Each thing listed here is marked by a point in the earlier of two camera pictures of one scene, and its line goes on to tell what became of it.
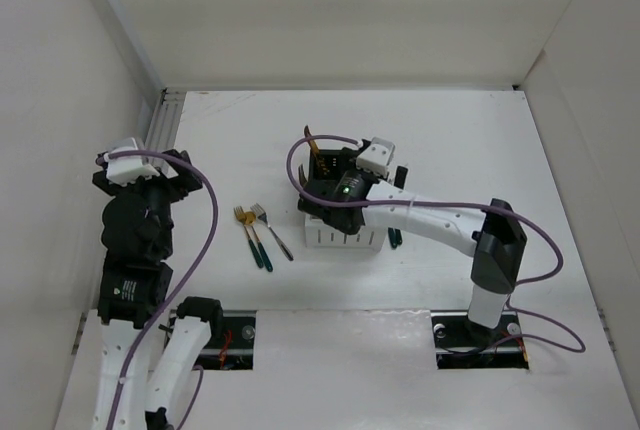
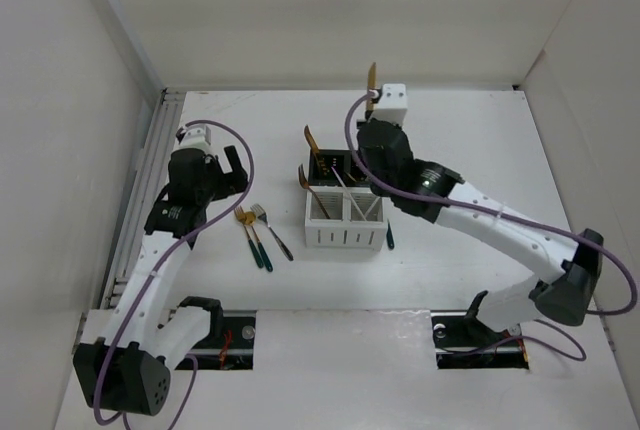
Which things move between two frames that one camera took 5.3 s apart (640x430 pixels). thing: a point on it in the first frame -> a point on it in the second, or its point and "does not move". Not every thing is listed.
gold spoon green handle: (250, 219) does not move
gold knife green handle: (395, 237) -> (371, 86)
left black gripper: (181, 184) -> (231, 182)
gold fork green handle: (239, 212) does not move
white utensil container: (370, 238) does not move
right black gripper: (400, 177) -> (360, 123)
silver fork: (262, 215) does not move
